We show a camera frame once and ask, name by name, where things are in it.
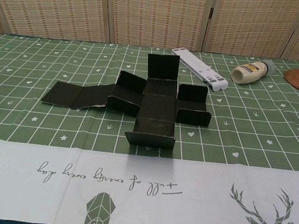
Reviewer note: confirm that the black foldable cardboard box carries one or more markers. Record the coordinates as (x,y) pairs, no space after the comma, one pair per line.
(155,102)

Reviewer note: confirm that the white folding plastic stand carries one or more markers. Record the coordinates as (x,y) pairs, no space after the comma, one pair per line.
(196,66)

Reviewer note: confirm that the folding bamboo screen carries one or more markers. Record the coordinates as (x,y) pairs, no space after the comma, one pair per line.
(56,2)

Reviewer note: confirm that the green checked tablecloth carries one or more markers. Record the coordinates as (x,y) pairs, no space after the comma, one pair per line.
(52,187)

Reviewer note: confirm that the black screen hinge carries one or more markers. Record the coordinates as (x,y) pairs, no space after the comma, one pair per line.
(211,12)

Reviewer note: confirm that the mayonnaise squeeze bottle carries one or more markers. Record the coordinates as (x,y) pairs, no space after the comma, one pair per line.
(248,72)

